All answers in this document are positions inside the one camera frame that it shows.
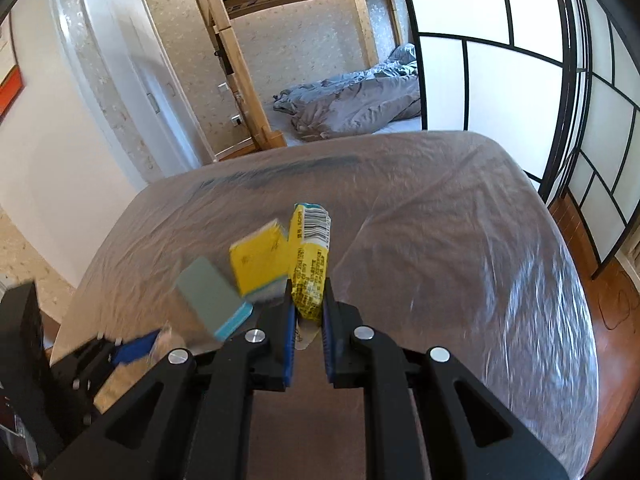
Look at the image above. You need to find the green sanding block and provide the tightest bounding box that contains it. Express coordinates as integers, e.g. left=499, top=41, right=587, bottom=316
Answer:
left=176, top=257, right=253, bottom=341

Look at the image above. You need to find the yellow tissue pack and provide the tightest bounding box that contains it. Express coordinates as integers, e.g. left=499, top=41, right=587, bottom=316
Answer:
left=229, top=220, right=290, bottom=304

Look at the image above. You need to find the yellow snack wrapper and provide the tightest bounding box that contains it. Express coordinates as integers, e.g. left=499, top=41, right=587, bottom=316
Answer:
left=288, top=203, right=331, bottom=324

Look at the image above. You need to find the grey rumpled duvet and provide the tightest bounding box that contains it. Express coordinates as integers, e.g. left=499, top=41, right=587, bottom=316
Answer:
left=271, top=44, right=421, bottom=142

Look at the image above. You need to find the white door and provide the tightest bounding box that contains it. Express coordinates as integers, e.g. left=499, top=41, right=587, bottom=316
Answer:
left=52, top=0, right=216, bottom=188

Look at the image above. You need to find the black framed shoji screen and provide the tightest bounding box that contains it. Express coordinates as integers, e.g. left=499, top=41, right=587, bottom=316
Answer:
left=407, top=0, right=639, bottom=272

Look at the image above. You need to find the orange white wall poster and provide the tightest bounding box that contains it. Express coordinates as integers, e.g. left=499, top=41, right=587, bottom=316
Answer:
left=0, top=18, right=24, bottom=117

